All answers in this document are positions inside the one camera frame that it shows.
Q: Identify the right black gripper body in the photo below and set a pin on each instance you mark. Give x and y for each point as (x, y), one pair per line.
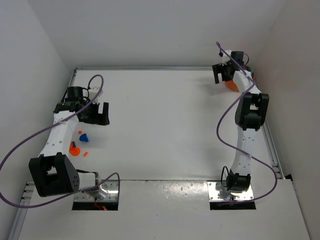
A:
(223, 70)

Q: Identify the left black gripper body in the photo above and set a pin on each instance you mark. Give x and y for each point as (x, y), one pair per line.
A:
(94, 117)

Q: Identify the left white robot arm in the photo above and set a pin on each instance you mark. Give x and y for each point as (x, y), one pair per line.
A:
(52, 171)

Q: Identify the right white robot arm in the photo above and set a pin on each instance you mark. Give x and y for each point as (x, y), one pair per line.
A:
(249, 117)

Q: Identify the orange round divided container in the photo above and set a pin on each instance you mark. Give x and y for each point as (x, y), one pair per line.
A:
(231, 85)

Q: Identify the blue lego piece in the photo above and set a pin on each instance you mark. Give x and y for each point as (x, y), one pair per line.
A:
(84, 138)

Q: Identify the orange round lego piece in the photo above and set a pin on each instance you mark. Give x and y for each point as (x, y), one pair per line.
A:
(74, 151)

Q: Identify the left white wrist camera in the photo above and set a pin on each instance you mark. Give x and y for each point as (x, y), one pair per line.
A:
(95, 92)

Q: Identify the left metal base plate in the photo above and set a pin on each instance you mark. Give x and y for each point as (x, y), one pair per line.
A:
(106, 193)

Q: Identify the metal base plate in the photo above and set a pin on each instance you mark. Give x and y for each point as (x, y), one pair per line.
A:
(218, 193)
(106, 193)

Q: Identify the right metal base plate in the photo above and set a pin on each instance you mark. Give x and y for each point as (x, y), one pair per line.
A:
(218, 193)

